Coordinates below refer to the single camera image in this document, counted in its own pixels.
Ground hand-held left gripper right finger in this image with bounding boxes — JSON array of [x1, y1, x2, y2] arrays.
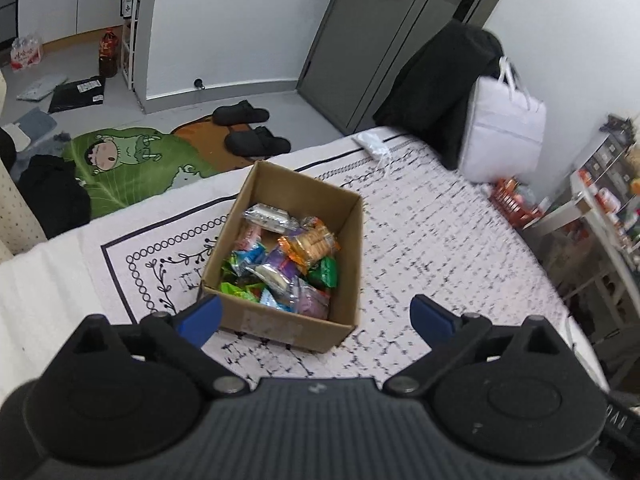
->
[[382, 294, 572, 401]]

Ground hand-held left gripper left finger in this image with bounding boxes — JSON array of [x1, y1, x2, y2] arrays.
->
[[65, 294, 252, 401]]

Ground large green snack packet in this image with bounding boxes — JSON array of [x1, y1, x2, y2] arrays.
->
[[220, 282, 264, 304]]

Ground blue snack packet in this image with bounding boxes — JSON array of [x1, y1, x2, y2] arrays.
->
[[259, 290, 296, 314]]

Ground teal candy packet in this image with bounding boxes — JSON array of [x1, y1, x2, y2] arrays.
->
[[235, 242, 266, 274]]

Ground brown cardboard box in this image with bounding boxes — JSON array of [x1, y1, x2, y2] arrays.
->
[[200, 160, 364, 355]]

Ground red snack packet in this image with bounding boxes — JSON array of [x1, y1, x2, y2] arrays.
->
[[235, 225, 264, 251]]

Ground purple snack packet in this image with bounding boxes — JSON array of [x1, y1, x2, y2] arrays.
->
[[250, 247, 304, 295]]

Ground pink snack packet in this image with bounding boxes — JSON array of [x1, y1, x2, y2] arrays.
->
[[289, 280, 331, 320]]

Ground small green snack packet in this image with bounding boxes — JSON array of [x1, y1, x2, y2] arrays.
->
[[307, 256, 340, 291]]

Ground white packet black label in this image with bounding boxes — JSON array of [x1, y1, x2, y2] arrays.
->
[[243, 203, 294, 234]]

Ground orange biscuit packet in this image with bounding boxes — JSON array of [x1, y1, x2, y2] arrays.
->
[[277, 217, 341, 267]]

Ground white black printed bedspread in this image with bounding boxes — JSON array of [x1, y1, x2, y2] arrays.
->
[[0, 127, 612, 411]]

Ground red plastic basket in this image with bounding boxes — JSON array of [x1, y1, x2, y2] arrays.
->
[[492, 177, 544, 227]]

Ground green cartoon floor mat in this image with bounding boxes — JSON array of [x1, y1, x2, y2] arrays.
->
[[60, 115, 256, 221]]

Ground white face mask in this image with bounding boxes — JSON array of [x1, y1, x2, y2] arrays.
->
[[352, 132, 396, 167]]

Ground black cloth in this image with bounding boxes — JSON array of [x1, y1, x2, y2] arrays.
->
[[17, 155, 92, 239]]

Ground white desk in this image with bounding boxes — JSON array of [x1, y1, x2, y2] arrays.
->
[[520, 175, 640, 313]]

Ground grey tote bag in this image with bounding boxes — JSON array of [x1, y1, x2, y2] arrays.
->
[[457, 56, 548, 184]]

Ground cream dotted cloth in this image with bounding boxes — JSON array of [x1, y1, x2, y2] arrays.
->
[[0, 160, 49, 257]]

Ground black jacket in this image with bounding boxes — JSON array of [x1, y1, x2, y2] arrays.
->
[[372, 20, 505, 171]]

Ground grey drawer organizer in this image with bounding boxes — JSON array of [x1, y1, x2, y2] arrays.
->
[[575, 130, 640, 197]]

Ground blue grey cloth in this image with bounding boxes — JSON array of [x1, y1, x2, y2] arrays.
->
[[12, 107, 59, 151]]

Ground black flat bag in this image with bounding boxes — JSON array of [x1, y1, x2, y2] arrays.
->
[[48, 76, 107, 114]]

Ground white narrow rack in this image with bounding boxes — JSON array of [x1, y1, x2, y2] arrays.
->
[[120, 0, 151, 92]]

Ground grey door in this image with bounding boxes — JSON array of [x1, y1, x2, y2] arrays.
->
[[297, 0, 521, 134]]

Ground red labelled bottle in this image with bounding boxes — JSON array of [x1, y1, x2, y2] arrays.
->
[[97, 27, 121, 79]]

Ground light grey flat sheet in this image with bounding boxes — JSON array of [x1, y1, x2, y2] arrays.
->
[[16, 74, 69, 102]]

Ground shrink wrapped water bottles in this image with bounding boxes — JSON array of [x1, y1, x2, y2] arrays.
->
[[11, 34, 45, 72]]

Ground white kitchen cabinet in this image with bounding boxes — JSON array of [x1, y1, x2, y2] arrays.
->
[[15, 0, 134, 42]]

